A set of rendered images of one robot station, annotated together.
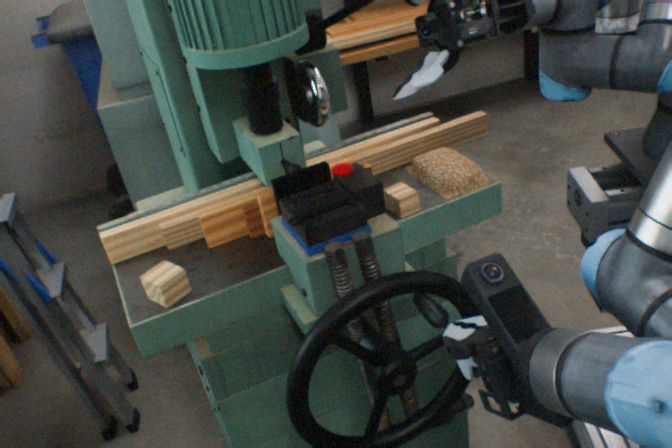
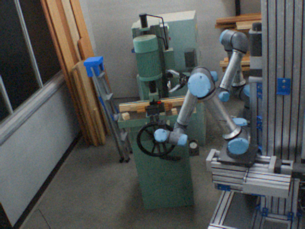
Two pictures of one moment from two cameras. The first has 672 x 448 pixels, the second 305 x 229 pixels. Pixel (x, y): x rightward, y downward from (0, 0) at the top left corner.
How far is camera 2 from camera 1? 165 cm
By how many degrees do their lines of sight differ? 23
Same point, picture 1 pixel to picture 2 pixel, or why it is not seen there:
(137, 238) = (125, 107)
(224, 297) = (134, 121)
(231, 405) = (133, 143)
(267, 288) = (142, 121)
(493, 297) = (159, 125)
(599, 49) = not seen: hidden behind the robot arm
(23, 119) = (126, 70)
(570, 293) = not seen: hidden behind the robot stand
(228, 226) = (141, 109)
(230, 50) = (144, 77)
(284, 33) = (154, 76)
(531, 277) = not seen: hidden behind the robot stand
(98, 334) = (124, 134)
